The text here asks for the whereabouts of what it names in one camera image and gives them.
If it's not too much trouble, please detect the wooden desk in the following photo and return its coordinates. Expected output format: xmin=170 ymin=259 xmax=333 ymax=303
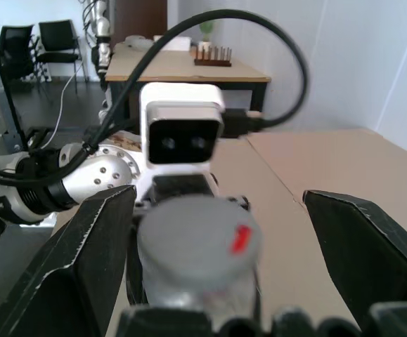
xmin=104 ymin=41 xmax=273 ymax=119

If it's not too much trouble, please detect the wooden peg rack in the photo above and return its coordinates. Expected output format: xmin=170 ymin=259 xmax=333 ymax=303
xmin=193 ymin=45 xmax=233 ymax=67

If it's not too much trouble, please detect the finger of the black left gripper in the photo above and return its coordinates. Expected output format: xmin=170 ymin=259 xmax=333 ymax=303
xmin=252 ymin=268 xmax=263 ymax=317
xmin=126 ymin=219 xmax=150 ymax=307

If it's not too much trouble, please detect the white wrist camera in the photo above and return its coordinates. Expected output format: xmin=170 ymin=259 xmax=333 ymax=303
xmin=138 ymin=82 xmax=226 ymax=176

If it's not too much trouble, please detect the small green potted plant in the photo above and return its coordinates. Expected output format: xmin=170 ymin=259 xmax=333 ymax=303
xmin=198 ymin=19 xmax=216 ymax=51

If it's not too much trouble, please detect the black office chair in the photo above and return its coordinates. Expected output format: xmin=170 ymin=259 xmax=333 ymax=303
xmin=0 ymin=23 xmax=41 ymax=91
xmin=36 ymin=20 xmax=89 ymax=95

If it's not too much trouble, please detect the clear plastic jar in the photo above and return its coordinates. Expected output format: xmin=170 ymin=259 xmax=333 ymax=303
xmin=142 ymin=266 xmax=261 ymax=333

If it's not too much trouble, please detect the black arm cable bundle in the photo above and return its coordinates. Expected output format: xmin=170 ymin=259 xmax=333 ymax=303
xmin=0 ymin=126 xmax=88 ymax=189

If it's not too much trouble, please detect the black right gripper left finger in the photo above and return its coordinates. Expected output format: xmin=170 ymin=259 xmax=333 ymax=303
xmin=0 ymin=185 xmax=137 ymax=337

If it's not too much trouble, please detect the white box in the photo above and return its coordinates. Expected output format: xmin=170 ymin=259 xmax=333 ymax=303
xmin=169 ymin=34 xmax=192 ymax=52

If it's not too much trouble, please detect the black looping camera cable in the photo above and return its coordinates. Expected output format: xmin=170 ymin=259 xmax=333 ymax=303
xmin=83 ymin=8 xmax=311 ymax=155

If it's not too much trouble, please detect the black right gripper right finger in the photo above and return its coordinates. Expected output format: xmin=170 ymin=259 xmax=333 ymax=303
xmin=302 ymin=189 xmax=407 ymax=333

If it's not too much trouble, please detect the white floor cable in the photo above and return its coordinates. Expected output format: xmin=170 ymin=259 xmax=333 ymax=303
xmin=53 ymin=62 xmax=85 ymax=135

